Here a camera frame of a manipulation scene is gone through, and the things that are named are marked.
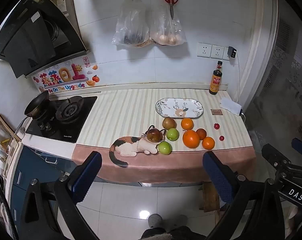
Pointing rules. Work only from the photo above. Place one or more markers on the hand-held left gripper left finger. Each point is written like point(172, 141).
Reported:
point(88, 175)

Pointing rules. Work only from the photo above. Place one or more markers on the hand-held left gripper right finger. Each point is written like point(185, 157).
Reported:
point(216, 177)

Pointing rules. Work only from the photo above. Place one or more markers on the large orange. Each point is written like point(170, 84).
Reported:
point(191, 139)

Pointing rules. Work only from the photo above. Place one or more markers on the dark reddish orange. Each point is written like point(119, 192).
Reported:
point(201, 133)

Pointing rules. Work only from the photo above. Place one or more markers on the green apple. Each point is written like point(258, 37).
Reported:
point(172, 134)
point(164, 148)

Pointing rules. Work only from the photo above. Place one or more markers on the brown pear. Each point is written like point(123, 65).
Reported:
point(168, 123)

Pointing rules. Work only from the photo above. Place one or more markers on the dark red apple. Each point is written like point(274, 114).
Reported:
point(154, 134)

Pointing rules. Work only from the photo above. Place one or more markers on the wooden stool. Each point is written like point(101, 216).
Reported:
point(211, 197)

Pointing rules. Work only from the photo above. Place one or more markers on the blue kitchen cabinet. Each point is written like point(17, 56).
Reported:
point(33, 165)

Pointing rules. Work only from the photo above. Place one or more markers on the black gas stove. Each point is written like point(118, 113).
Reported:
point(66, 115)

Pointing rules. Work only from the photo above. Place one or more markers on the small brown label card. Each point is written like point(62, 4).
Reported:
point(216, 112)

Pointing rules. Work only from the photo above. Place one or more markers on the white folded cloth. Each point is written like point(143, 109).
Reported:
point(229, 106)

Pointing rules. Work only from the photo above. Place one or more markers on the patterned glass door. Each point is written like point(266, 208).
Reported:
point(283, 80)

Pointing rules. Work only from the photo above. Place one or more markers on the person's dark trouser leg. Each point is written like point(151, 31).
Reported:
point(171, 233)

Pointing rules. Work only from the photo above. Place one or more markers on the grey slipper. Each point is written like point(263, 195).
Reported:
point(155, 220)

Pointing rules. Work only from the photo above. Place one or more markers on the black frying pan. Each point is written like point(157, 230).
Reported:
point(37, 102)

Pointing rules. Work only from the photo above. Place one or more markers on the cluttered storage shelf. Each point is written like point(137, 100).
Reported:
point(2, 142)

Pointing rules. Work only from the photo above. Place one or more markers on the dark sauce bottle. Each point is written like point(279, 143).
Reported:
point(215, 81)

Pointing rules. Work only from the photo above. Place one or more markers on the black plug adapter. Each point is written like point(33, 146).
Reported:
point(232, 52)

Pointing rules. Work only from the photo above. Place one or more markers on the black range hood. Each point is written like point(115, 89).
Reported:
point(28, 37)

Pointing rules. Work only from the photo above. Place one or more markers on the plastic bag with round produce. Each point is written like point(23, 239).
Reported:
point(167, 33)

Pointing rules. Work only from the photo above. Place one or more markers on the plastic bag with dark contents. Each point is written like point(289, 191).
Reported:
point(131, 27)

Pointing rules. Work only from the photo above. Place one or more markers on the colourful wall sticker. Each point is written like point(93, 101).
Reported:
point(63, 78)

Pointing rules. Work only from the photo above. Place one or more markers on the white wall socket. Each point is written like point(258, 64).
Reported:
point(218, 52)
point(204, 50)

